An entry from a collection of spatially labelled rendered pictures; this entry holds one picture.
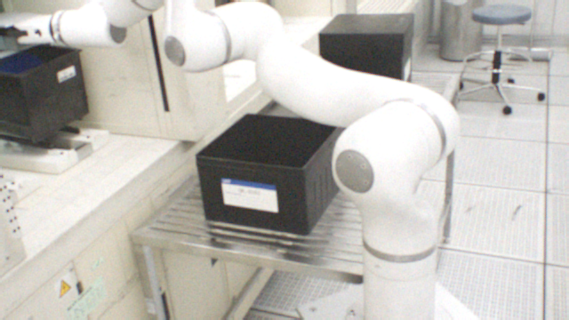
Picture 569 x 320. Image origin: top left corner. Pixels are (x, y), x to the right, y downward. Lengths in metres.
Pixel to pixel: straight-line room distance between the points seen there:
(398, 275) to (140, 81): 0.94
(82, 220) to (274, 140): 0.55
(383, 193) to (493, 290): 1.67
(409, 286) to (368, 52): 1.15
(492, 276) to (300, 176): 1.40
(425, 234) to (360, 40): 1.15
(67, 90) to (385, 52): 0.99
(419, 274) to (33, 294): 0.75
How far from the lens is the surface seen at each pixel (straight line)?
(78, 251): 1.36
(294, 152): 1.57
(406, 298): 0.99
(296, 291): 2.41
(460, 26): 4.99
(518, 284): 2.51
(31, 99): 1.55
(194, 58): 1.01
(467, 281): 2.48
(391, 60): 1.99
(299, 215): 1.32
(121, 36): 1.42
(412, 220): 0.89
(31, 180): 1.51
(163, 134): 1.65
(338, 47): 2.01
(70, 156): 1.59
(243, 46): 1.06
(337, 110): 0.94
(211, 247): 1.34
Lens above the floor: 1.50
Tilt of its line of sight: 26 degrees down
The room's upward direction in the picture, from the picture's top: 5 degrees counter-clockwise
